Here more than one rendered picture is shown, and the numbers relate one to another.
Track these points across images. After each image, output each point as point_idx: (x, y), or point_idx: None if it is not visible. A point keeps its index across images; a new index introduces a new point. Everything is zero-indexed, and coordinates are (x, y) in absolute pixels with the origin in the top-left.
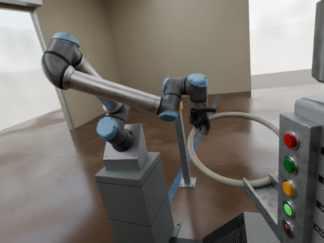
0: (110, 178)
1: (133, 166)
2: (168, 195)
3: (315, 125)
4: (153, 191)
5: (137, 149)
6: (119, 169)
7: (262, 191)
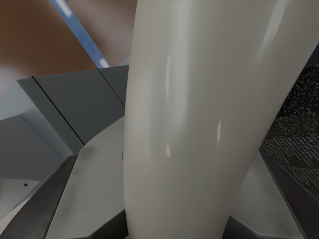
0: None
1: (49, 175)
2: (101, 69)
3: None
4: (105, 124)
5: (5, 180)
6: (40, 186)
7: None
